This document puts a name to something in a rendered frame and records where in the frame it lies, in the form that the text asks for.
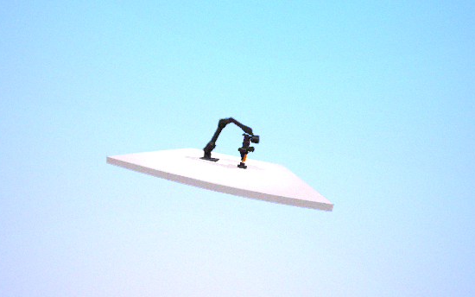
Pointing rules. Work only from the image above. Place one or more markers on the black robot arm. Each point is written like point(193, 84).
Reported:
point(221, 124)

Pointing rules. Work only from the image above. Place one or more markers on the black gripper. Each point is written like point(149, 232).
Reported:
point(243, 149)

